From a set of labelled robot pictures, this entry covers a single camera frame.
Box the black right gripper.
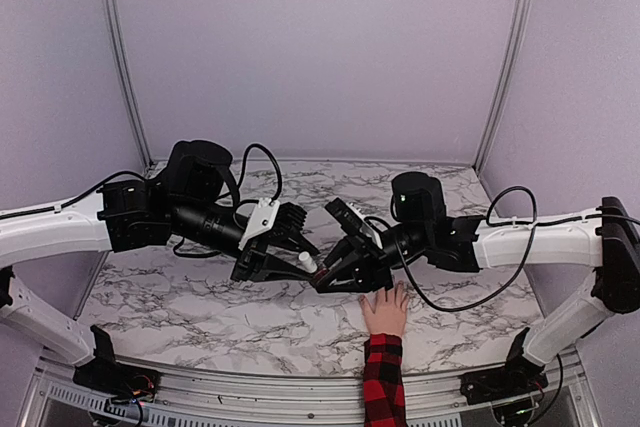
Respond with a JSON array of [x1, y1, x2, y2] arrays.
[[312, 222, 431, 293]]

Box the white nail polish cap brush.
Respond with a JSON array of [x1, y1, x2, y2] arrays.
[[298, 252, 318, 274]]

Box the red nail polish bottle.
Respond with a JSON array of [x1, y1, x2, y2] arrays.
[[311, 268, 329, 286]]

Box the red black plaid sleeve forearm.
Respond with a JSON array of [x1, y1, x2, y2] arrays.
[[363, 334, 407, 427]]

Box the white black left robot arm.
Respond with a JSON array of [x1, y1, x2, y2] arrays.
[[1, 140, 319, 392]]

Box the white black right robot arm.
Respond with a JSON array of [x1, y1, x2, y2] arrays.
[[312, 172, 639, 395]]

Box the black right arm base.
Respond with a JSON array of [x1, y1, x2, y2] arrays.
[[460, 328, 548, 426]]

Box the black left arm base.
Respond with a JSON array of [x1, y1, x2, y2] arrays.
[[73, 325, 161, 426]]

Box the bare human hand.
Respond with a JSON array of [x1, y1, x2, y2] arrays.
[[359, 281, 409, 337]]

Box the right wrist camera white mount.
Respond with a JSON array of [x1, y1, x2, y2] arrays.
[[325, 198, 383, 249]]

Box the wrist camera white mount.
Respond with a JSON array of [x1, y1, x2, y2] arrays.
[[238, 198, 307, 250], [325, 198, 383, 249]]

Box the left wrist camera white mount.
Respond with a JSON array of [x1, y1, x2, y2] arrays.
[[238, 198, 307, 250]]

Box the right aluminium corner post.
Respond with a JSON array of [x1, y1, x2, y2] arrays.
[[473, 0, 532, 176]]

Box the aluminium corner post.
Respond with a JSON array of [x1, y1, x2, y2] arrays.
[[102, 0, 153, 169], [473, 0, 532, 176]]

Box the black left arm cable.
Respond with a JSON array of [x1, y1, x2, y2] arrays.
[[0, 142, 282, 258]]

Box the curved aluminium front rail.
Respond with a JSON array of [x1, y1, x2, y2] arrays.
[[17, 350, 601, 426]]

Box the left aluminium corner post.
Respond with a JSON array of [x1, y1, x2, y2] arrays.
[[102, 0, 153, 169]]

